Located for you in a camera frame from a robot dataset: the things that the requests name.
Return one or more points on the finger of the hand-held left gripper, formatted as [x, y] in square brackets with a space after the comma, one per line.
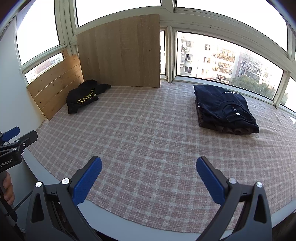
[27, 138]
[10, 134]

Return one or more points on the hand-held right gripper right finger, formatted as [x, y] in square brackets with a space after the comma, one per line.
[209, 178]

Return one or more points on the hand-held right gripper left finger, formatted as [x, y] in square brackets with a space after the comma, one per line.
[87, 180]

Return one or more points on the black sweatshirt with yellow print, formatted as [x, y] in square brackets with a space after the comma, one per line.
[78, 92]

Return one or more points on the slatted pine board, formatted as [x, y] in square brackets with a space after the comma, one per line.
[55, 88]

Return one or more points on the pink plaid blanket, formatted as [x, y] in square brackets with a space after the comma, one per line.
[148, 139]

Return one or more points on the stack of folded dark shirts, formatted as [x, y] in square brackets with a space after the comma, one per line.
[222, 104]

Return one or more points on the apartment buildings outside window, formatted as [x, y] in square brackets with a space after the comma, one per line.
[222, 62]

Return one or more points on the light plywood board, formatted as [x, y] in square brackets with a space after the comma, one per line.
[120, 53]

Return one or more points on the white window frame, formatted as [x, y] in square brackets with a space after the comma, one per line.
[208, 23]

